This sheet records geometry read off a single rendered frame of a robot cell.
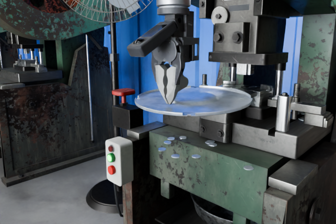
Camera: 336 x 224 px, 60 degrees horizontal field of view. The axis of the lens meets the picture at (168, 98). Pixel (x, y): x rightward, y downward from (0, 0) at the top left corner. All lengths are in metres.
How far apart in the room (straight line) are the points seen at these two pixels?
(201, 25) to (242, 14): 1.59
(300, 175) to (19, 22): 1.62
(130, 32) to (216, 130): 2.31
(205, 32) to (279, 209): 1.91
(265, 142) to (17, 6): 1.53
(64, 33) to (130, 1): 0.61
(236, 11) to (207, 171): 0.45
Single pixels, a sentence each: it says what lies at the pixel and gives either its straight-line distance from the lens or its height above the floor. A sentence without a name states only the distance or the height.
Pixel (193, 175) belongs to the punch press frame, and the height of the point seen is 0.56.
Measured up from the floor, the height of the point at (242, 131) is 0.69.
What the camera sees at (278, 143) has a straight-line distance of 0.78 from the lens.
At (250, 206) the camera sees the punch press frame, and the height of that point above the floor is 0.54.
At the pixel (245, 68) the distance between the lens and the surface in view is 0.93.
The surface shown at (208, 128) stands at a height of 0.68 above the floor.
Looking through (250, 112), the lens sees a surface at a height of 0.72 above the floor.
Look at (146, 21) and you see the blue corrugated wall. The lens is 2.88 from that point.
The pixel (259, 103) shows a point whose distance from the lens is 0.89.
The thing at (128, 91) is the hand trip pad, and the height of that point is 0.76.
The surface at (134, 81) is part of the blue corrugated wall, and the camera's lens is 3.07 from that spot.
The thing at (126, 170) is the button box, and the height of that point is 0.54.
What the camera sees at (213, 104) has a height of 0.78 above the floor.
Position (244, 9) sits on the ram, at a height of 1.01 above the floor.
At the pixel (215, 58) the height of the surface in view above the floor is 0.87.
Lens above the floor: 0.93
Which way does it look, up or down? 12 degrees down
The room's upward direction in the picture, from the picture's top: straight up
